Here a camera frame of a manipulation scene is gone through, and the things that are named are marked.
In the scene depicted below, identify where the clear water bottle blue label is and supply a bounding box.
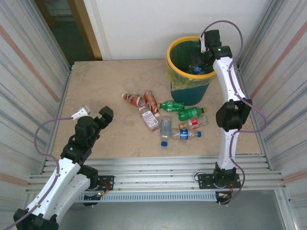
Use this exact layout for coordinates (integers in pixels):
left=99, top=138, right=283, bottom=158
left=189, top=64, right=212, bottom=75

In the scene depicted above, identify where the brown coffee bottle cream cap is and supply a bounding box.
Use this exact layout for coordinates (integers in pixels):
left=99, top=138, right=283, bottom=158
left=121, top=92, right=147, bottom=108

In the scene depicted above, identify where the clear crushed plastic bottle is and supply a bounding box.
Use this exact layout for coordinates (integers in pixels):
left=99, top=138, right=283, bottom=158
left=123, top=79, right=141, bottom=95

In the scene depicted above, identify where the clear juice bottle white label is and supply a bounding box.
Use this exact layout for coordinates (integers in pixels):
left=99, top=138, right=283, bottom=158
left=138, top=106, right=160, bottom=132

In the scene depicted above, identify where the crushed brown coffee bottle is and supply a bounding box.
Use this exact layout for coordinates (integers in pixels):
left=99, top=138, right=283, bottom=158
left=143, top=90, right=161, bottom=118

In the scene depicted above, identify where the soda water bottle pale label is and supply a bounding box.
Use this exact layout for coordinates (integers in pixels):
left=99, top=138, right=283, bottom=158
left=160, top=116, right=173, bottom=139

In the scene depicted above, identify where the clear bottle red label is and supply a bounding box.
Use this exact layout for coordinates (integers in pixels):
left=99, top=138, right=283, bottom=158
left=179, top=115, right=209, bottom=130

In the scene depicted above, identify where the Pepsi-logo water bottle blue cap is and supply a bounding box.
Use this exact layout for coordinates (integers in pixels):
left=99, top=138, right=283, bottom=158
left=170, top=128, right=202, bottom=141

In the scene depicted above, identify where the yellow-green bin liner bag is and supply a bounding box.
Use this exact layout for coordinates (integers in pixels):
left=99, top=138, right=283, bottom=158
left=167, top=39, right=218, bottom=92

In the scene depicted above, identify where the blue bin yellow rim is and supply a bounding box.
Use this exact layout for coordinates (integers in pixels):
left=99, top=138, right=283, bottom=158
left=166, top=35, right=220, bottom=106

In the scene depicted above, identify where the corrugated translucent side panel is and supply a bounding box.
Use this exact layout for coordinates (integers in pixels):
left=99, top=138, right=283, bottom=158
left=236, top=0, right=307, bottom=230
left=0, top=0, right=72, bottom=230

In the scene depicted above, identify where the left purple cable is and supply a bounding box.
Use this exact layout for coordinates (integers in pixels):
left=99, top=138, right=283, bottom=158
left=0, top=116, right=74, bottom=230

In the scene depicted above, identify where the purple cable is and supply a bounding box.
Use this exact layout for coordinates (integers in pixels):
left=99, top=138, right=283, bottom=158
left=0, top=116, right=74, bottom=230
left=199, top=20, right=268, bottom=206

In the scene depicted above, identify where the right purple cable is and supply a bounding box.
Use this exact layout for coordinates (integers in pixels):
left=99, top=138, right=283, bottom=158
left=199, top=20, right=268, bottom=206

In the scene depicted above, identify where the aluminium rail frame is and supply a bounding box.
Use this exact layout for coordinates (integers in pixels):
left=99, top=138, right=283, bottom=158
left=25, top=154, right=287, bottom=192

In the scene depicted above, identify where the wooden door frame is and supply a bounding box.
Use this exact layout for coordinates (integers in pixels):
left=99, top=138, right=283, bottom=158
left=64, top=0, right=104, bottom=61

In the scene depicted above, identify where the slotted grey cable duct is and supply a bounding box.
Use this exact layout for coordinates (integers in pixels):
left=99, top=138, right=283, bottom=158
left=74, top=191, right=218, bottom=204

